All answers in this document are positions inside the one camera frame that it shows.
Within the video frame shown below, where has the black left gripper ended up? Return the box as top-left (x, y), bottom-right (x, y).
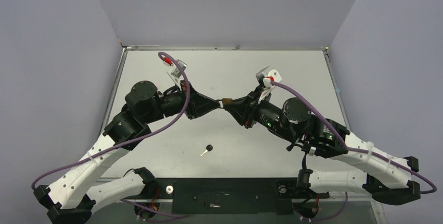
top-left (144, 80), bottom-right (222, 125)

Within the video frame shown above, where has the small brass padlock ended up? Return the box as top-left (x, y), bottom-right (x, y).
top-left (217, 98), bottom-right (234, 108)

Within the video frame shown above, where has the black-headed key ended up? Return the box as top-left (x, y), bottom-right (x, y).
top-left (200, 144), bottom-right (213, 156)

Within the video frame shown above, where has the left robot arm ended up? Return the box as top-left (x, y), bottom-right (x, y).
top-left (33, 81), bottom-right (220, 223)

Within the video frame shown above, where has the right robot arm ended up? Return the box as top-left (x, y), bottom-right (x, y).
top-left (221, 87), bottom-right (421, 206)

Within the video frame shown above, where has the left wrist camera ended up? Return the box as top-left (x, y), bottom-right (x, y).
top-left (162, 57), bottom-right (184, 88)

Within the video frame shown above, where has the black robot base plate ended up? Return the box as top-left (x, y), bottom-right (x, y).
top-left (121, 177), bottom-right (330, 215)

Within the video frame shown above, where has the aluminium table edge rail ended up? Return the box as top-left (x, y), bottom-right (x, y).
top-left (122, 45), bottom-right (329, 51)

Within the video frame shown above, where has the key on base plate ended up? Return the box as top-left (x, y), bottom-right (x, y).
top-left (203, 202), bottom-right (220, 208)

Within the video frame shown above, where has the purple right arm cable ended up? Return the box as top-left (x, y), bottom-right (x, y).
top-left (270, 80), bottom-right (438, 195)

